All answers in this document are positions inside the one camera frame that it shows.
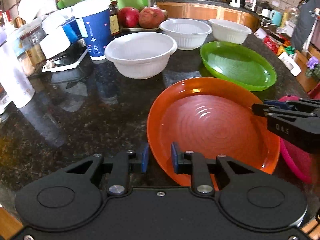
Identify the teal electric kettle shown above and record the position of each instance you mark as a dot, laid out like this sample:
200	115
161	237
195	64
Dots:
276	17

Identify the middle white ribbed bowl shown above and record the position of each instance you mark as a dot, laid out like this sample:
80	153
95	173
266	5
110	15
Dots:
189	34

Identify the white plastic tray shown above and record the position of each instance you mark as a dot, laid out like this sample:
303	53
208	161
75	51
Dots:
66	60

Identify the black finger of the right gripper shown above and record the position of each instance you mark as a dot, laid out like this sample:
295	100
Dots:
258	109
300	104

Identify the blue paper cup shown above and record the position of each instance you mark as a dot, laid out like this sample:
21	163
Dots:
93	20

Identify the dark glass sauce jar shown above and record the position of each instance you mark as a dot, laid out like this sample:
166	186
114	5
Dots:
114	22

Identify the clear storage jar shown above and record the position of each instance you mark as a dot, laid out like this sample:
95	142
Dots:
26	41

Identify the magenta plastic plate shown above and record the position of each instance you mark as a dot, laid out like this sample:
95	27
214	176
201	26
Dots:
298	161

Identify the dark hanging apron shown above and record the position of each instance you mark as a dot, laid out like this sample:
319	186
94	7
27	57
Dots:
304	24

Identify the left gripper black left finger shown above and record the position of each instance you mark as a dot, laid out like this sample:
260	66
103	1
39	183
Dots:
123	164

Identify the near white ribbed bowl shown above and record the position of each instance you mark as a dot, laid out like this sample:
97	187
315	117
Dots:
141	55

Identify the red apple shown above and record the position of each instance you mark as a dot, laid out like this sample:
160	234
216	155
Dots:
128	17

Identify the orange plastic plate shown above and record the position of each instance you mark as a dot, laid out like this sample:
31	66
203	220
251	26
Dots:
213	117

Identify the green plastic plate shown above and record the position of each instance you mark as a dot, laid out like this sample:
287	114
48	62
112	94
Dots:
238	64

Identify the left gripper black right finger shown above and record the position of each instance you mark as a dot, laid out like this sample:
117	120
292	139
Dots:
197	166

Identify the reddish pomegranate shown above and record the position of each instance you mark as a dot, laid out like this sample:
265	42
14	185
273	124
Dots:
151	17

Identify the far white ribbed bowl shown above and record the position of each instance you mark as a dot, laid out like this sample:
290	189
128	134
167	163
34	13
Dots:
228	31

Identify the translucent purple-lid water bottle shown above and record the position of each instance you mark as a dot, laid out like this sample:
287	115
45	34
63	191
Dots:
13	79

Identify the white tissue pack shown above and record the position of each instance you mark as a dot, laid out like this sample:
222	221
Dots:
55	43

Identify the white ribbed bowl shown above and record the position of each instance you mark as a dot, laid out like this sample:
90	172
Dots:
228	31
141	55
189	34

